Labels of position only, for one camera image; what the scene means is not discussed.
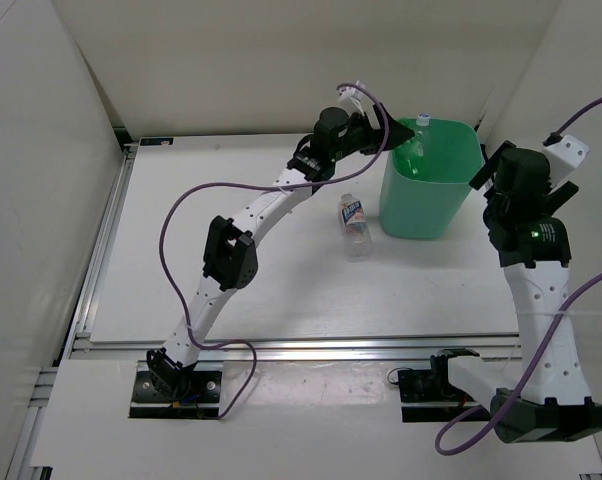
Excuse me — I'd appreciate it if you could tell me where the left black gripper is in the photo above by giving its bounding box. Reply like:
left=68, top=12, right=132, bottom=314
left=330, top=102, right=413, bottom=162

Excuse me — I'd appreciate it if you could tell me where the green plastic soda bottle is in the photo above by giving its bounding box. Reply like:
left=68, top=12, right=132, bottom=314
left=393, top=130, right=427, bottom=180

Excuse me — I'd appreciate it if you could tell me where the tall clear plastic bottle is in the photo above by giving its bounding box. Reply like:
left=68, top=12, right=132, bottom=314
left=414, top=113, right=431, bottom=150

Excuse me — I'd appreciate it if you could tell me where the clear bottle white blue label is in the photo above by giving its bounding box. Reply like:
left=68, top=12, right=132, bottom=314
left=338, top=193, right=372, bottom=261

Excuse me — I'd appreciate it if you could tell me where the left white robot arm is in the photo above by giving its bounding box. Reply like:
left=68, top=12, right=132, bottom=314
left=147, top=106, right=414, bottom=402

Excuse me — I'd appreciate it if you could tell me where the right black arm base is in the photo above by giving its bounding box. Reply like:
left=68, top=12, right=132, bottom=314
left=386, top=348, right=479, bottom=423

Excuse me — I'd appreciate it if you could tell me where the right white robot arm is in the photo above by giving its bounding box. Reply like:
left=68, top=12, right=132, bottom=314
left=430, top=133, right=602, bottom=456

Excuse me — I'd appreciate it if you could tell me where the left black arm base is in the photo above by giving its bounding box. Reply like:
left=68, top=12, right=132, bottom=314
left=128, top=349, right=223, bottom=420

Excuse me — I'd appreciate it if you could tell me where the green plastic bin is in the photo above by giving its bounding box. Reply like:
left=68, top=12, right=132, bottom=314
left=379, top=117, right=483, bottom=240

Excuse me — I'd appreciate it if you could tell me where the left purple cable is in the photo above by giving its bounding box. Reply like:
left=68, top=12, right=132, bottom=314
left=159, top=82, right=387, bottom=420

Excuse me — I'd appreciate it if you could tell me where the purple cable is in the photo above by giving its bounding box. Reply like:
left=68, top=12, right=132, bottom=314
left=434, top=91, right=602, bottom=457
left=159, top=82, right=387, bottom=420

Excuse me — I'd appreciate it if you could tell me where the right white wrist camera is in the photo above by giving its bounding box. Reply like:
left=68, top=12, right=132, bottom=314
left=542, top=133, right=590, bottom=187

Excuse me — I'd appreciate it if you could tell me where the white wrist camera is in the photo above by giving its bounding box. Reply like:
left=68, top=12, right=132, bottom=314
left=337, top=81, right=366, bottom=115
left=542, top=133, right=590, bottom=187

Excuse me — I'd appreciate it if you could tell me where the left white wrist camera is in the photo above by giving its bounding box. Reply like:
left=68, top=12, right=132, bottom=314
left=337, top=81, right=366, bottom=115

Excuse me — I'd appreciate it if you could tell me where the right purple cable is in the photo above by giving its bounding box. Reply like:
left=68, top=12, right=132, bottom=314
left=434, top=91, right=602, bottom=457

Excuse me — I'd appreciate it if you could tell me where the aluminium left rail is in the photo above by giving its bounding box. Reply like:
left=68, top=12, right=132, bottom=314
left=55, top=144, right=137, bottom=366

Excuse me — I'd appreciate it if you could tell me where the aluminium front rail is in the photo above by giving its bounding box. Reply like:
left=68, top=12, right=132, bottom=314
left=64, top=333, right=521, bottom=362

